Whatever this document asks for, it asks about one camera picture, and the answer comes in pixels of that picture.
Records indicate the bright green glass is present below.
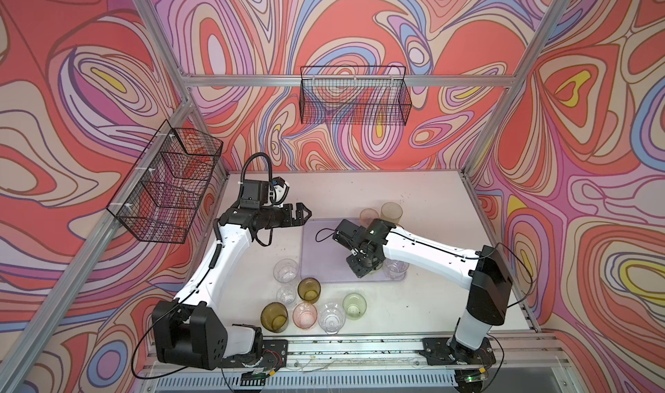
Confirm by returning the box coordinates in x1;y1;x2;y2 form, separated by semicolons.
370;259;384;274

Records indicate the clear faceted glass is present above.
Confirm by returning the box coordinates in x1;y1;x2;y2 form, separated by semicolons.
382;259;410;281

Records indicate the lilac plastic tray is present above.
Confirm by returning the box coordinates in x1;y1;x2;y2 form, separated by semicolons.
300;218;391;284

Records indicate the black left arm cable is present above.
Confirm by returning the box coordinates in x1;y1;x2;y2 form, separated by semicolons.
238;151;275;186

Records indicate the black wire basket wall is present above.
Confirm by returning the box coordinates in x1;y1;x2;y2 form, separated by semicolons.
107;121;223;244
299;64;412;126

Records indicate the pink clear glass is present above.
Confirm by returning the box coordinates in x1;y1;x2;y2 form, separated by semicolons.
293;302;318;330

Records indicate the olive brown glass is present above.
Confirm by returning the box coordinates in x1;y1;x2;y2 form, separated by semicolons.
297;278;321;304

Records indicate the clear ribbed glass front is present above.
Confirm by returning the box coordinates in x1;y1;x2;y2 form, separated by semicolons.
318;302;346;335

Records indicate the light green dimpled cup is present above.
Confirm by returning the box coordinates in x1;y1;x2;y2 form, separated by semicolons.
343;292;367;320

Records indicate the large olive green glass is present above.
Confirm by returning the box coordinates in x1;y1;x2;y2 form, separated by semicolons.
260;302;289;333

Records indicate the aluminium front rail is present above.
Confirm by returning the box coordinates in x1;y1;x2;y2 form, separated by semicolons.
280;332;432;368

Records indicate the black wire basket back wall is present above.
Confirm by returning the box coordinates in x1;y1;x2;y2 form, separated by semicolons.
299;64;412;126

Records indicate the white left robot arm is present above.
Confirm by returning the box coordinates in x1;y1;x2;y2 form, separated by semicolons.
152;202;312;370

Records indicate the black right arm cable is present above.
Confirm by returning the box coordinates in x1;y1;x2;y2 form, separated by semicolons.
493;241;535;311

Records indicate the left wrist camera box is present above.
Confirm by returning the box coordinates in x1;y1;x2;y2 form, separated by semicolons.
238;179;270;210

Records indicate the pale green dimpled cup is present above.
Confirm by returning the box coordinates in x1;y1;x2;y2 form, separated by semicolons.
380;202;404;224

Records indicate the pink dimpled cup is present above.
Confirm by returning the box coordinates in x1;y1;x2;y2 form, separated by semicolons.
360;209;380;227

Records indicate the small clear glass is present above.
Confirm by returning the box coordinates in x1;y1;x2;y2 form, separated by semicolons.
276;286;299;306

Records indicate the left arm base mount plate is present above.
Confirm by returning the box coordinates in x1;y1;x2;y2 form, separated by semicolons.
221;339;289;370

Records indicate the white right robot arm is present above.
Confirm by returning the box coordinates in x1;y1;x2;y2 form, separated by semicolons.
332;219;513;352

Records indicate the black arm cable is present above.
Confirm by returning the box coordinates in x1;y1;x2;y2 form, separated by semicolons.
493;241;535;311
238;151;275;186

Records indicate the black wire basket left wall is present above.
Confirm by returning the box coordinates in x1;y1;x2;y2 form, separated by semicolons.
107;121;223;244

